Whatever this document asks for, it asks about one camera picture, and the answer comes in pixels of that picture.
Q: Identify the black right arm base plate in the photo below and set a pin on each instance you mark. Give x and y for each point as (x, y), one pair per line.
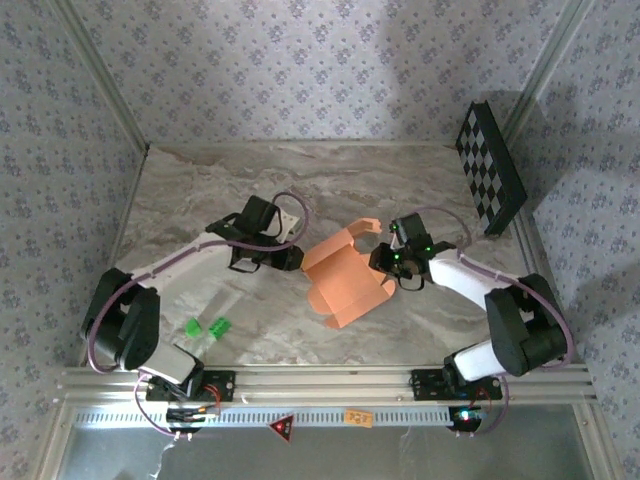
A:
(425, 382)

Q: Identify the orange paper box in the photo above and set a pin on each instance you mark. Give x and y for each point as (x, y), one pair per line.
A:
(345, 280)

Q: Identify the aluminium corner post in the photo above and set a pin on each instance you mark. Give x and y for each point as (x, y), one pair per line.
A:
(540, 75)
(102, 75)

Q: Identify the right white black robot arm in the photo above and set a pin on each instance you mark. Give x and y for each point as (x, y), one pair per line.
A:
(465, 280)

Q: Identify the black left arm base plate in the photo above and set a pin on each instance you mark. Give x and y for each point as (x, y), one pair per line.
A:
(225, 386)

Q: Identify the green ribbed connector block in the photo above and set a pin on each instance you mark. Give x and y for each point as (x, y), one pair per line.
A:
(219, 327)

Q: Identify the orange label sticker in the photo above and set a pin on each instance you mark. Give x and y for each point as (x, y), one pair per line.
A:
(358, 417)

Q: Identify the black white checkerboard panel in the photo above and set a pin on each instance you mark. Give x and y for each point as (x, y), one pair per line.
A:
(482, 160)

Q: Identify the red triangle warning sticker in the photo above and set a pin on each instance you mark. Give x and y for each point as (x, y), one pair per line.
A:
(282, 426)

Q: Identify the long aluminium base rail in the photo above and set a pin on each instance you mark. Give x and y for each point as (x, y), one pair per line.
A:
(320, 385)

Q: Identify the clear plastic bag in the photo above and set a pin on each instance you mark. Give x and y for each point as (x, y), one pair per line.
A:
(220, 305)

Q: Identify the grey metal sheet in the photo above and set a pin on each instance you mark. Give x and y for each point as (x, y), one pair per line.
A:
(350, 455)

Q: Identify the aluminium side rail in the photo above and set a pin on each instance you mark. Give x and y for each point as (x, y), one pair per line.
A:
(119, 245)
(525, 235)

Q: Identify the small green cube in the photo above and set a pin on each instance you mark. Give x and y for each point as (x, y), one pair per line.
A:
(194, 328)

